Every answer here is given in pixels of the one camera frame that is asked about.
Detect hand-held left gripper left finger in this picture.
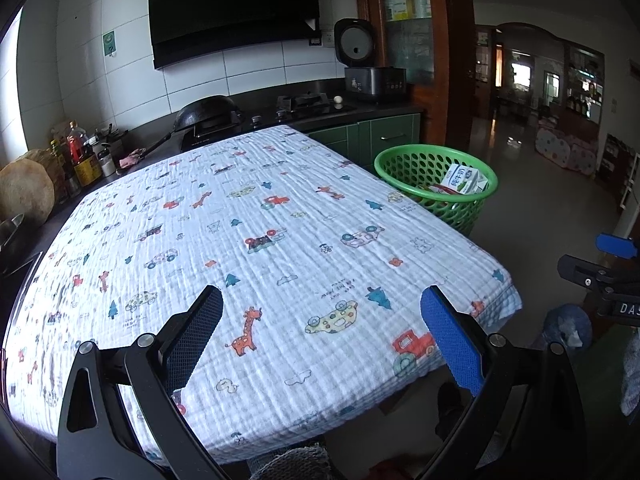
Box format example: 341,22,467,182
56,285,224,480

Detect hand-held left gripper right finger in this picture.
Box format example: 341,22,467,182
420,285,588,480

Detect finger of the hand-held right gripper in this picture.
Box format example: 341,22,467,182
557,254,621,293
596,233,640,261

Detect green plastic basket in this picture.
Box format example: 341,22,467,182
374,145,499,236

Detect milk carton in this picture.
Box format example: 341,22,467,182
434,162,488,196

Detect person's right hand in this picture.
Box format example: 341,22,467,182
621,330,640,417

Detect dotted fabric storage box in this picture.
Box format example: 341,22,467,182
535,127,598,176

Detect printed blanket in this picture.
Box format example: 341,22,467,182
2,125,523,468

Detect grey plaid trouser leg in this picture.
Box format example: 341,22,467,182
249,447,333,480

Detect yellow label jar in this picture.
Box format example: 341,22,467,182
74,152,103,186

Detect green kitchen cabinet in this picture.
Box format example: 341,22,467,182
305,112,423,166

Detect metal bowl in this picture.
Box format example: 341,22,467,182
0,213,25,241

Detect round wooden chopping block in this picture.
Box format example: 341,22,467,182
0,149,63,226

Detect red liquid bottle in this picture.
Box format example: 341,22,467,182
67,121,91,163

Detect black wok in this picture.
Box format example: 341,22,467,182
141,95,247,155

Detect black gas stove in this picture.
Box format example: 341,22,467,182
192,92,358,138

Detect black rice cooker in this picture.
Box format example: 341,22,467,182
333,18,409,105

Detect wooden glass door cabinet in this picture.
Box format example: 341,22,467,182
352,0,476,146

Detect black range hood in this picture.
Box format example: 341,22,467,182
139,0,321,71

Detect window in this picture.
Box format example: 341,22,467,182
0,7,23,161

